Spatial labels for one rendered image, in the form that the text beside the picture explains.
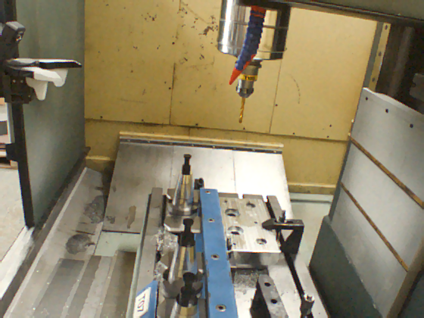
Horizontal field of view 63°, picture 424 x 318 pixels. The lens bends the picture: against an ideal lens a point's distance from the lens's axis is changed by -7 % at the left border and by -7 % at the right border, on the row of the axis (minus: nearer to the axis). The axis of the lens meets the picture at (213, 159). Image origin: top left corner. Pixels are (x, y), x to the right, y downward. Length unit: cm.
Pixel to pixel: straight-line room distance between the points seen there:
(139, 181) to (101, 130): 38
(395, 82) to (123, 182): 128
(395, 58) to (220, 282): 87
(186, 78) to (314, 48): 67
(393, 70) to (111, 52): 130
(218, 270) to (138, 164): 137
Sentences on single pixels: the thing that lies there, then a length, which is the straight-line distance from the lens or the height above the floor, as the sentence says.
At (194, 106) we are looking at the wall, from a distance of 194.
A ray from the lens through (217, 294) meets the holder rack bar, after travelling 55.
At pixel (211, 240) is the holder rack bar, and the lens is 65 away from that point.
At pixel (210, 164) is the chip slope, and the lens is 193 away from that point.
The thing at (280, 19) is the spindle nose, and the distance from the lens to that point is 81.
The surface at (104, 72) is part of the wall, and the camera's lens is 194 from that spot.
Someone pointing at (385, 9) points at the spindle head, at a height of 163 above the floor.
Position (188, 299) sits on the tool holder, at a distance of 43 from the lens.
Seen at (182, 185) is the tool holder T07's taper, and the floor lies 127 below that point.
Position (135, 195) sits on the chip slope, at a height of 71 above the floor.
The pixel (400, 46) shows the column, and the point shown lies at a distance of 119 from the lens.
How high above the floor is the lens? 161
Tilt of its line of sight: 24 degrees down
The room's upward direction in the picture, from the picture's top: 7 degrees clockwise
